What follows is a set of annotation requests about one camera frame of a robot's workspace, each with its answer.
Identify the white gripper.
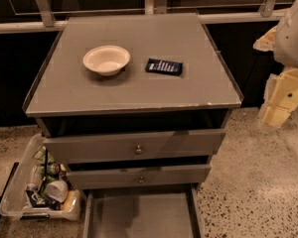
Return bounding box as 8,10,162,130
253,0,298,128

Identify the grey top drawer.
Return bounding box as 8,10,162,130
44,129,225,165

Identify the grey middle drawer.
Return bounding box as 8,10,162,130
68,165,211,189

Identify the grey drawer cabinet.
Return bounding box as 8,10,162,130
22,13,244,190

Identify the brass top drawer knob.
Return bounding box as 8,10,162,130
134,145,143,155

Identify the grey open bottom drawer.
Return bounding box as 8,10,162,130
82,184,205,238

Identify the white paper bowl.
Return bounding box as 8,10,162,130
82,46,130,76

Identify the green soda can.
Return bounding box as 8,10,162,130
40,164,60,176

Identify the yellow sponge in bin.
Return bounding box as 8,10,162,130
60,190,75,211

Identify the white cup in bin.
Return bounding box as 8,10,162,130
46,180,69,202

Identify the clear plastic storage bin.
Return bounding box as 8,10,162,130
0,134,81,221

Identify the dark blue snack bag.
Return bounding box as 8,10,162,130
26,190,60,210

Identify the metal railing frame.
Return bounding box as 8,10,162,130
0,0,295,34

